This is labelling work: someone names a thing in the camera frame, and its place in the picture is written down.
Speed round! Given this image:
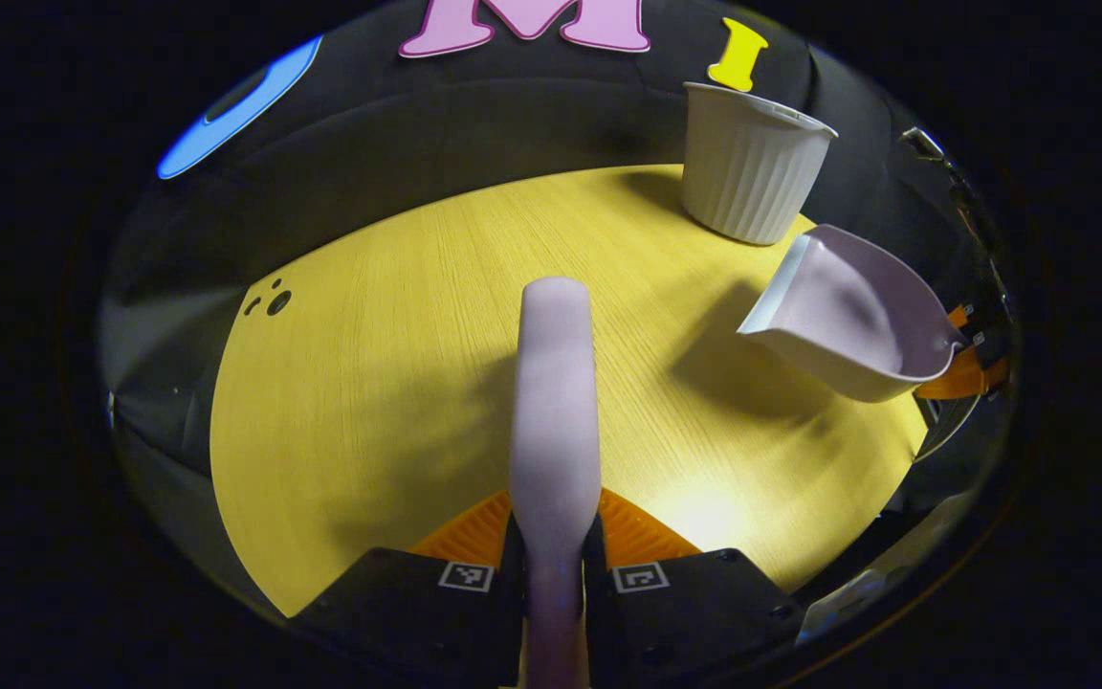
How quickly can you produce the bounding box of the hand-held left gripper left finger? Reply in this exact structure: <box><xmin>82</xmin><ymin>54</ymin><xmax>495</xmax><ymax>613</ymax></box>
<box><xmin>288</xmin><ymin>491</ymin><xmax>526</xmax><ymax>689</ymax></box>

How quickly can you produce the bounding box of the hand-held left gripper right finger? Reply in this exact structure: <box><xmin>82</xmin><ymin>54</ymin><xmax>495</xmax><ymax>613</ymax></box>
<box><xmin>584</xmin><ymin>488</ymin><xmax>802</xmax><ymax>689</ymax></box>

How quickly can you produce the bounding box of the lilac dustpan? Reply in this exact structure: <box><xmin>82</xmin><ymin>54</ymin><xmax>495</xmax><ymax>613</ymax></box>
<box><xmin>737</xmin><ymin>224</ymin><xmax>969</xmax><ymax>404</ymax></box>

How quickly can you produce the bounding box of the lilac small broom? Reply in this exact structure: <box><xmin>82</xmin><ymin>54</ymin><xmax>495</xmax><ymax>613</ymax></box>
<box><xmin>509</xmin><ymin>277</ymin><xmax>603</xmax><ymax>689</ymax></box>

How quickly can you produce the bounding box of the white ribbed garbage bin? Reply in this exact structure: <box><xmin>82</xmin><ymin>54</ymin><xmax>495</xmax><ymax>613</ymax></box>
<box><xmin>681</xmin><ymin>81</ymin><xmax>840</xmax><ymax>247</ymax></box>

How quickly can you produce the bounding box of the yellow wooden desktop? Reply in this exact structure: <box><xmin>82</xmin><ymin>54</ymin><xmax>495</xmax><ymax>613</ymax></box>
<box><xmin>209</xmin><ymin>165</ymin><xmax>931</xmax><ymax>619</ymax></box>

